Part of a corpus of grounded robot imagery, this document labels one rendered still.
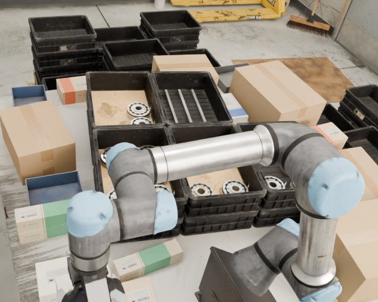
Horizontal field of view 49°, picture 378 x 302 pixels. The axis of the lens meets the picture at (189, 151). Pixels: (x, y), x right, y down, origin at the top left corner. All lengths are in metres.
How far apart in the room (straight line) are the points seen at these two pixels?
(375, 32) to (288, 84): 2.62
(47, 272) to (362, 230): 1.09
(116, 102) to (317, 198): 1.30
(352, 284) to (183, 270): 0.58
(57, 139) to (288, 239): 0.97
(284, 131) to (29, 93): 1.52
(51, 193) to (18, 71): 2.09
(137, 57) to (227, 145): 2.15
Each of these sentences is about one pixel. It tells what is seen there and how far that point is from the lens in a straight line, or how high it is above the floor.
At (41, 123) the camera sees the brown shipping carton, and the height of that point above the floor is 0.86.
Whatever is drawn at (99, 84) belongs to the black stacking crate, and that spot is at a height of 0.87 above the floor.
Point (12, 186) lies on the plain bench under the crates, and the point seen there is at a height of 0.70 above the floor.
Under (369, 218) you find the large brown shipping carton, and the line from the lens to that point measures 1.71.
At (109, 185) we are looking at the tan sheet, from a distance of 1.60.
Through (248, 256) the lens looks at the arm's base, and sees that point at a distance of 1.31.
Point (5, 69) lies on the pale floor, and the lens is 3.75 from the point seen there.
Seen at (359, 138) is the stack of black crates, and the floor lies 0.40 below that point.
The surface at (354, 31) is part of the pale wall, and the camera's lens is 4.95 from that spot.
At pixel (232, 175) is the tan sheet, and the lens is 1.72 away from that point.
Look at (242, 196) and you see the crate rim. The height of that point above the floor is 0.92.
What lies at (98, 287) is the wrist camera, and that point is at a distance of 0.85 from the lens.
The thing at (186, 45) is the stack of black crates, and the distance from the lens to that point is 3.30.
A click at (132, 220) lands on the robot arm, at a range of 0.74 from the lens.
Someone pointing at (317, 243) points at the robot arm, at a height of 1.25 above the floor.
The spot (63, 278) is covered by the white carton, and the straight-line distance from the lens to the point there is 1.02.
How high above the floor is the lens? 2.03
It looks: 42 degrees down
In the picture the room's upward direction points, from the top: 12 degrees clockwise
